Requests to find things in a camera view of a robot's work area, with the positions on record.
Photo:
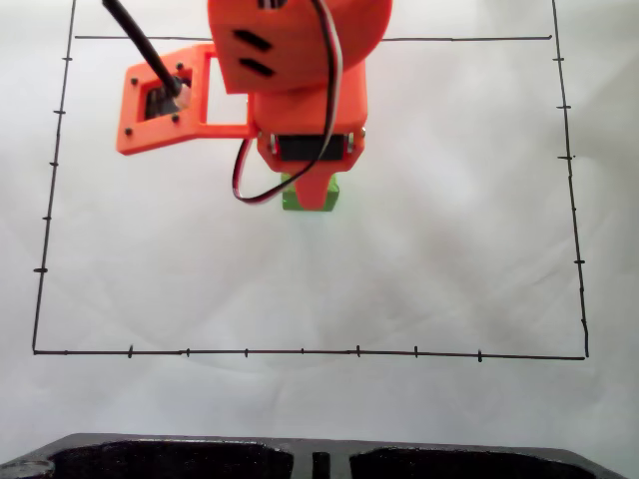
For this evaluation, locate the white sheet with drawn frame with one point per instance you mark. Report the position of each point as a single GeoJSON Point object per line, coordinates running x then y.
{"type": "Point", "coordinates": [150, 274]}

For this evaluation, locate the orange camera mount black lens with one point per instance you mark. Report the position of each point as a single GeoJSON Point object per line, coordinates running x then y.
{"type": "Point", "coordinates": [150, 120]}

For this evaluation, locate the green textured cube block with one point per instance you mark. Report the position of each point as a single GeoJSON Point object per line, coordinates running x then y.
{"type": "Point", "coordinates": [333, 192]}

